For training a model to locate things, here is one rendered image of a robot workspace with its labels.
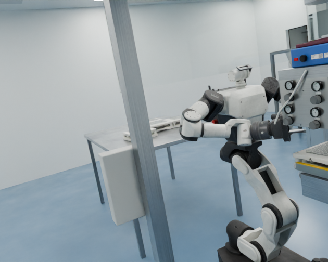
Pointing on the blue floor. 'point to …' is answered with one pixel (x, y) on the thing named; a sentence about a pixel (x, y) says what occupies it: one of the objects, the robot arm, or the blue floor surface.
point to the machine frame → (150, 179)
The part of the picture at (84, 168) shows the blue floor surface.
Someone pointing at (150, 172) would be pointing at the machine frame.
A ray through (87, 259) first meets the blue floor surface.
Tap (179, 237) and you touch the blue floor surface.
